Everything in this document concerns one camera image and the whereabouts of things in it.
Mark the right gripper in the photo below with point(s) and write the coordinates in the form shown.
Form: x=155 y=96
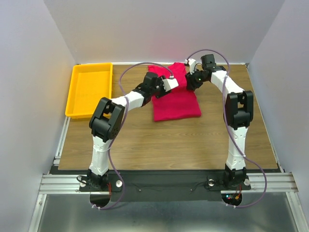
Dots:
x=191 y=84

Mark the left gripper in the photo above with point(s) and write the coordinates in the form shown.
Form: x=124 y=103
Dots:
x=159 y=80

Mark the red t shirt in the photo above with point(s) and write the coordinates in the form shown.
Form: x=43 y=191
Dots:
x=180 y=103

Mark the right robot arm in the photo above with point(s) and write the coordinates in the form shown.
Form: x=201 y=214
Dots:
x=238 y=113

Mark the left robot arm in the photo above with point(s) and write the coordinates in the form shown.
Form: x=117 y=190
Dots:
x=107 y=120

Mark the yellow plastic tray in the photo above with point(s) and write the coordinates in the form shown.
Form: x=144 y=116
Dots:
x=89 y=83

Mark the silver knob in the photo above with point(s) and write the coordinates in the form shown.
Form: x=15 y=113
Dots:
x=211 y=182

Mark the white knob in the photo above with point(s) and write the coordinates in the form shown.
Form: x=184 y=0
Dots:
x=118 y=183

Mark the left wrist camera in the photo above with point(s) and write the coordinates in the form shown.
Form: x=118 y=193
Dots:
x=169 y=83

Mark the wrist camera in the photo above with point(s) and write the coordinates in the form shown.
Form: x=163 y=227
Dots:
x=169 y=83
x=191 y=63

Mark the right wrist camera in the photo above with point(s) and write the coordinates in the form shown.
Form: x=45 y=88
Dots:
x=191 y=63

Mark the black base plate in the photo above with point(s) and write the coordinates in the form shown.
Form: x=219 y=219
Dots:
x=161 y=186

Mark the left aluminium side rail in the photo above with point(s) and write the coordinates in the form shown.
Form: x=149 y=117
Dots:
x=61 y=142

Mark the aluminium frame rail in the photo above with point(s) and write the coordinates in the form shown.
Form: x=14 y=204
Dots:
x=59 y=184

